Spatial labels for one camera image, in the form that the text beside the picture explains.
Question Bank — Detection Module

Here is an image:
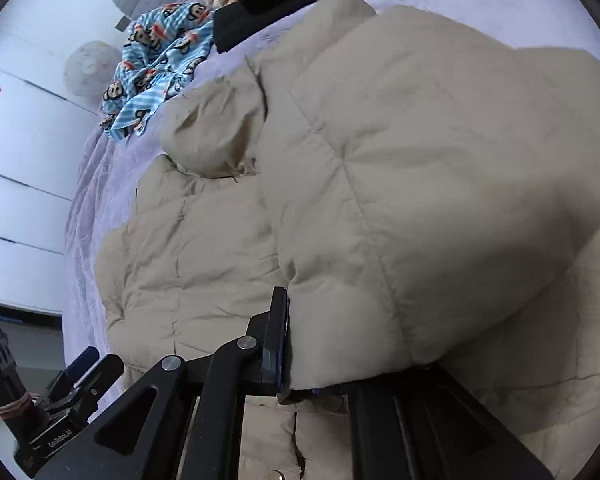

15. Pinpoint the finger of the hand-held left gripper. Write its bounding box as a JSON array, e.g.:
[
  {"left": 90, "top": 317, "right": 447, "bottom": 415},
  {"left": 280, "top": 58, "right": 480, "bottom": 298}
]
[
  {"left": 46, "top": 346, "right": 102, "bottom": 397},
  {"left": 44, "top": 354, "right": 126, "bottom": 412}
]

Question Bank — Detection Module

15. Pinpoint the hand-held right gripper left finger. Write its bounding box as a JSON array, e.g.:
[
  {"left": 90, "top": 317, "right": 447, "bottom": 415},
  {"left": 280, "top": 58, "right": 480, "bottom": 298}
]
[{"left": 35, "top": 286, "right": 293, "bottom": 480}]

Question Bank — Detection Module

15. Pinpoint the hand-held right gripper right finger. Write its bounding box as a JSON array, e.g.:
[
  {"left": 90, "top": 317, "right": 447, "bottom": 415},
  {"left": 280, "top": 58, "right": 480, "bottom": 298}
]
[{"left": 300, "top": 364, "right": 555, "bottom": 480}]

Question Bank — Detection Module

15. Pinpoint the beige puffer jacket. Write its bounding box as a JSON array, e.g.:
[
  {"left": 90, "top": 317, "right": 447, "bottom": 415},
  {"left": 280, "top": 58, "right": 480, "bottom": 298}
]
[{"left": 94, "top": 0, "right": 600, "bottom": 480}]

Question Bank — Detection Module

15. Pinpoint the white drawer dresser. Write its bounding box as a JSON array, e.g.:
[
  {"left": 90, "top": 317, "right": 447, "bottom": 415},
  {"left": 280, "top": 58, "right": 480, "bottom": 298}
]
[{"left": 0, "top": 10, "right": 106, "bottom": 317}]

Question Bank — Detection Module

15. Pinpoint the white round lamp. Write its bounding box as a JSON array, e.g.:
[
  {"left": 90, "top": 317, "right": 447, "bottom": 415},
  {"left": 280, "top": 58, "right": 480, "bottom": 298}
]
[{"left": 62, "top": 40, "right": 123, "bottom": 102}]

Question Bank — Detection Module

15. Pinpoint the blue monkey print cloth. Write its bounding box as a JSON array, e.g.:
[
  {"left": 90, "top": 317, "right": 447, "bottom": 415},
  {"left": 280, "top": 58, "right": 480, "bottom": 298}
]
[{"left": 99, "top": 2, "right": 216, "bottom": 143}]

